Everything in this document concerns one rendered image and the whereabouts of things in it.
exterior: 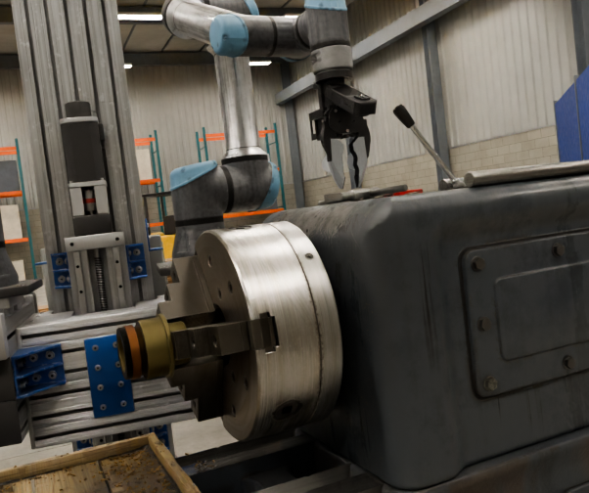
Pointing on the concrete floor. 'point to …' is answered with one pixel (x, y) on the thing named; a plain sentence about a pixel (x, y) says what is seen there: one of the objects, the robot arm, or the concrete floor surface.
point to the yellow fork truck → (163, 224)
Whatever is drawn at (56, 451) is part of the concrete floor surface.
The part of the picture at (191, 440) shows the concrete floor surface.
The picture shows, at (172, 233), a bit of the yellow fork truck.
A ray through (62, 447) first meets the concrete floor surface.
